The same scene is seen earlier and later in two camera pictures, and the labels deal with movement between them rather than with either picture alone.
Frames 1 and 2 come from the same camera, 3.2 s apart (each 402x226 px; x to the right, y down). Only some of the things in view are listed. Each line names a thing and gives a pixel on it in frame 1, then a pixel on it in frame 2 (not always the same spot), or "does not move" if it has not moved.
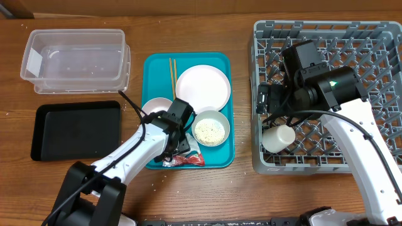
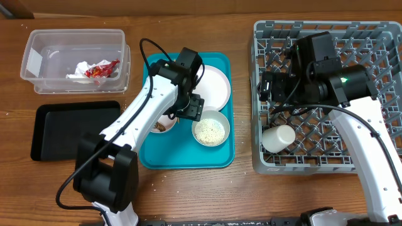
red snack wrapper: (190, 159) -> (99, 71)
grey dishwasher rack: (372, 48) does not move
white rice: (208, 132) does not move
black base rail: (274, 221) does not move
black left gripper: (183, 145) -> (195, 109)
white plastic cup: (277, 138) does not move
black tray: (75, 131) does not move
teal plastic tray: (156, 83) does not move
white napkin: (193, 144) -> (81, 68)
